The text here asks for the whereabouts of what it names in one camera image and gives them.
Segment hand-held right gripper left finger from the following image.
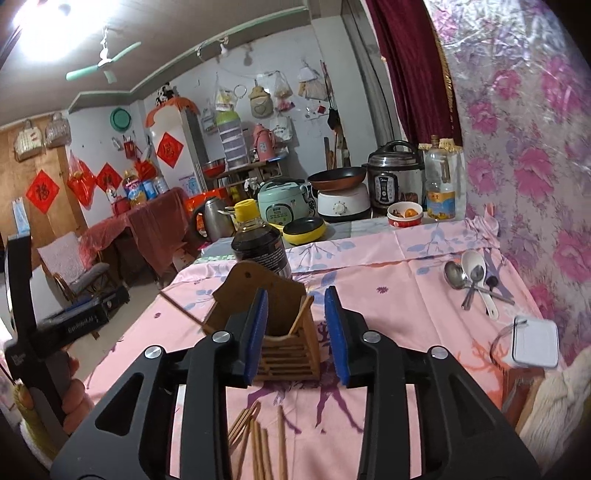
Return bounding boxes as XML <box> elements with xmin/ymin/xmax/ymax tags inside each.
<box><xmin>50</xmin><ymin>287</ymin><xmax>270</xmax><ymax>480</ymax></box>

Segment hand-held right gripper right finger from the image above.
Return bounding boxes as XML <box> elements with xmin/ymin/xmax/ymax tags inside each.
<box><xmin>324</xmin><ymin>285</ymin><xmax>539</xmax><ymax>480</ymax></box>

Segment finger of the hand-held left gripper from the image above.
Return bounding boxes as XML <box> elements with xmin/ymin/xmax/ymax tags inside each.
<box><xmin>89</xmin><ymin>285</ymin><xmax>131</xmax><ymax>319</ymax></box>

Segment wooden chopstick holder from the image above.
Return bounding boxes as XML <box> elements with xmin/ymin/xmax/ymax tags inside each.
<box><xmin>202</xmin><ymin>260</ymin><xmax>324</xmax><ymax>383</ymax></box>

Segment wooden chopstick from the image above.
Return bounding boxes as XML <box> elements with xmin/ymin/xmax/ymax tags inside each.
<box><xmin>277</xmin><ymin>406</ymin><xmax>289</xmax><ymax>480</ymax></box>
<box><xmin>287</xmin><ymin>295</ymin><xmax>311</xmax><ymax>337</ymax></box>
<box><xmin>159</xmin><ymin>292</ymin><xmax>216</xmax><ymax>332</ymax></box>

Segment bunch of wooden chopsticks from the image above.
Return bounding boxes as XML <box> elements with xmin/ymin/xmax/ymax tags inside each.
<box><xmin>226</xmin><ymin>401</ymin><xmax>276</xmax><ymax>480</ymax></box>

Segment person's left hand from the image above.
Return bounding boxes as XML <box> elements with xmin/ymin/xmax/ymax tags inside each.
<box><xmin>61</xmin><ymin>355</ymin><xmax>96</xmax><ymax>438</ymax></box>

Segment pink printed tablecloth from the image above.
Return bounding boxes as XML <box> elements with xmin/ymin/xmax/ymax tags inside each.
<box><xmin>85</xmin><ymin>217</ymin><xmax>555</xmax><ymax>480</ymax></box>

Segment rattan chair with cushion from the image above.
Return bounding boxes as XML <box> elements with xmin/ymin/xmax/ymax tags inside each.
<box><xmin>37</xmin><ymin>231</ymin><xmax>112</xmax><ymax>306</ymax></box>

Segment table with red cloth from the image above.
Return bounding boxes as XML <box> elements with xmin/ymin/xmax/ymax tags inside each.
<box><xmin>81</xmin><ymin>187</ymin><xmax>190</xmax><ymax>278</ymax></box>

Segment dark soy sauce bottle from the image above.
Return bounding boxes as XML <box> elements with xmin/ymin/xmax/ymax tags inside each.
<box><xmin>230</xmin><ymin>199</ymin><xmax>293</xmax><ymax>280</ymax></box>

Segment blue mask packet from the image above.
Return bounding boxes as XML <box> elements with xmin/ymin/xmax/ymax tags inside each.
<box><xmin>11</xmin><ymin>198</ymin><xmax>33</xmax><ymax>236</ymax></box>

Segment yellow electric pan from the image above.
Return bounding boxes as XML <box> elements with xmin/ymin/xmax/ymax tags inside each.
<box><xmin>282</xmin><ymin>217</ymin><xmax>327</xmax><ymax>246</ymax></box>

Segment yellow oil jug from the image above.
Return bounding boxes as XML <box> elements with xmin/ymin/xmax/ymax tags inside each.
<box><xmin>122</xmin><ymin>170</ymin><xmax>148</xmax><ymax>208</ymax></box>

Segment steel electric kettle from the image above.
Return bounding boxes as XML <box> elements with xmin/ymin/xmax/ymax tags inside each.
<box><xmin>191</xmin><ymin>196</ymin><xmax>236</xmax><ymax>243</ymax></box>

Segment blue tin cans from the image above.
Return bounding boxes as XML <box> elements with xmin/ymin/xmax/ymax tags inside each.
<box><xmin>141</xmin><ymin>178</ymin><xmax>170</xmax><ymax>200</ymax></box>

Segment red hanging decoration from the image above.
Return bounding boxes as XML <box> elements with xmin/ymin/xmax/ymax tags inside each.
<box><xmin>67</xmin><ymin>152</ymin><xmax>98</xmax><ymax>209</ymax></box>

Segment red diamond paper poster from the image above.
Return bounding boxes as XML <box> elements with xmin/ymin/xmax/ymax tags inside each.
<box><xmin>95</xmin><ymin>162</ymin><xmax>123</xmax><ymax>193</ymax></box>
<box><xmin>26</xmin><ymin>169</ymin><xmax>61</xmax><ymax>214</ymax></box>
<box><xmin>156</xmin><ymin>131</ymin><xmax>185</xmax><ymax>168</ymax></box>

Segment white electric hotplate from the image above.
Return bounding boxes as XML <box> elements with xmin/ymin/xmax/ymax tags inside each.
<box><xmin>318</xmin><ymin>185</ymin><xmax>372</xmax><ymax>223</ymax></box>

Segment brown wooden board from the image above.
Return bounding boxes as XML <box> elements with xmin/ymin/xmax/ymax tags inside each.
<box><xmin>0</xmin><ymin>113</ymin><xmax>89</xmax><ymax>259</ymax></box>

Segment metal ladle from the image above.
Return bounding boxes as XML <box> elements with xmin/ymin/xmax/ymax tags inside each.
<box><xmin>444</xmin><ymin>261</ymin><xmax>516</xmax><ymax>305</ymax></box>

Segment mint green rice cooker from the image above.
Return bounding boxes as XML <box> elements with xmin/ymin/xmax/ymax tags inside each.
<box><xmin>257</xmin><ymin>180</ymin><xmax>314</xmax><ymax>225</ymax></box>

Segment red bowl with food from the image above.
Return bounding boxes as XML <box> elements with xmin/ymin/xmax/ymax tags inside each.
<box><xmin>387</xmin><ymin>202</ymin><xmax>424</xmax><ymax>228</ymax></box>

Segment orange carton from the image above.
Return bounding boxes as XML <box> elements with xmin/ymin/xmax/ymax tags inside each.
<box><xmin>185</xmin><ymin>189</ymin><xmax>221</xmax><ymax>213</ymax></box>

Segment metal spoon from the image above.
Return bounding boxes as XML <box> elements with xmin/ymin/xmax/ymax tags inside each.
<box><xmin>461</xmin><ymin>277</ymin><xmax>485</xmax><ymax>311</ymax></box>

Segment copper frying pan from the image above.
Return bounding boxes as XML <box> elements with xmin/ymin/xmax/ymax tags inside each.
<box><xmin>307</xmin><ymin>166</ymin><xmax>368</xmax><ymax>193</ymax></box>

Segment white refrigerator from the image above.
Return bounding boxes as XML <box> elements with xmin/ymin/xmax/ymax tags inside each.
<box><xmin>150</xmin><ymin>106</ymin><xmax>209</xmax><ymax>195</ymax></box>

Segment steel pressure cooker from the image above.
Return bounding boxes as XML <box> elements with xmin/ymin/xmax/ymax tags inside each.
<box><xmin>368</xmin><ymin>141</ymin><xmax>426</xmax><ymax>216</ymax></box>

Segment woven straw bag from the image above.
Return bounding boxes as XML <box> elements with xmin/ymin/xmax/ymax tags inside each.
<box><xmin>14</xmin><ymin>119</ymin><xmax>45</xmax><ymax>162</ymax></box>
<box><xmin>45</xmin><ymin>112</ymin><xmax>71</xmax><ymax>149</ymax></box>

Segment wooden boards and rolling pins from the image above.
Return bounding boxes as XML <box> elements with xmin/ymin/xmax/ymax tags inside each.
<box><xmin>323</xmin><ymin>136</ymin><xmax>352</xmax><ymax>169</ymax></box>

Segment clear cooking oil bottle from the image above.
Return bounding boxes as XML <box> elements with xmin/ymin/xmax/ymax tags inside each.
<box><xmin>424</xmin><ymin>135</ymin><xmax>457</xmax><ymax>222</ymax></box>

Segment pink thermos jug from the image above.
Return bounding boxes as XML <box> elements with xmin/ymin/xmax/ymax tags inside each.
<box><xmin>252</xmin><ymin>123</ymin><xmax>273</xmax><ymax>162</ymax></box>

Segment stacked steamer with green lid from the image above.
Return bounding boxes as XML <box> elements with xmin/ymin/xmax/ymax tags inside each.
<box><xmin>215</xmin><ymin>110</ymin><xmax>250</xmax><ymax>169</ymax></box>

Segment white square box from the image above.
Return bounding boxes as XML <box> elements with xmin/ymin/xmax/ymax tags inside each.
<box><xmin>510</xmin><ymin>315</ymin><xmax>561</xmax><ymax>369</ymax></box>

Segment white tote bag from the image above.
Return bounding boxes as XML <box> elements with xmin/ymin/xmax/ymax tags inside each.
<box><xmin>269</xmin><ymin>115</ymin><xmax>294</xmax><ymax>142</ymax></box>

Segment orange cloth cover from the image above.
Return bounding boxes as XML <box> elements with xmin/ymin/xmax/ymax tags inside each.
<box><xmin>145</xmin><ymin>95</ymin><xmax>201</xmax><ymax>128</ymax></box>

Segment black and white plush toy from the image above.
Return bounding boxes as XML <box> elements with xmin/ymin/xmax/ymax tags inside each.
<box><xmin>154</xmin><ymin>82</ymin><xmax>177</xmax><ymax>107</ymax></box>

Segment beige hanging heart bag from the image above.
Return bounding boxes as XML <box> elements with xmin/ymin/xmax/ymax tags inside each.
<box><xmin>248</xmin><ymin>80</ymin><xmax>273</xmax><ymax>120</ymax></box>

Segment hanging clear plastic bag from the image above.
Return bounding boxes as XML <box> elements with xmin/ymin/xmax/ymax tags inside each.
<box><xmin>273</xmin><ymin>71</ymin><xmax>293</xmax><ymax>112</ymax></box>
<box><xmin>298</xmin><ymin>60</ymin><xmax>327</xmax><ymax>100</ymax></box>
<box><xmin>213</xmin><ymin>74</ymin><xmax>236</xmax><ymax>112</ymax></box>

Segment cream knitted cloth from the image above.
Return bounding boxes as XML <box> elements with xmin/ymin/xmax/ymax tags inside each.
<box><xmin>516</xmin><ymin>357</ymin><xmax>591</xmax><ymax>464</ymax></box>

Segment green ceiling fan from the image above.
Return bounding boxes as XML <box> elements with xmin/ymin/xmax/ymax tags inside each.
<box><xmin>65</xmin><ymin>28</ymin><xmax>142</xmax><ymax>84</ymax></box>

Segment dark red curtain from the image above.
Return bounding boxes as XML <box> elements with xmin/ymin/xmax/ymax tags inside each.
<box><xmin>365</xmin><ymin>0</ymin><xmax>463</xmax><ymax>145</ymax></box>

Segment round ceiling light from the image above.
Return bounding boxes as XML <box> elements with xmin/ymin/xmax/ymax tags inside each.
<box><xmin>9</xmin><ymin>0</ymin><xmax>136</xmax><ymax>64</ymax></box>

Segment thin clear cable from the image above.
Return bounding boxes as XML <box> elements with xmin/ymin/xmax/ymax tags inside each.
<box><xmin>489</xmin><ymin>318</ymin><xmax>532</xmax><ymax>366</ymax></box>

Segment floral plastic wall sheet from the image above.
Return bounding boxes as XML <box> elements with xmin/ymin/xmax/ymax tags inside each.
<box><xmin>424</xmin><ymin>0</ymin><xmax>591</xmax><ymax>363</ymax></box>

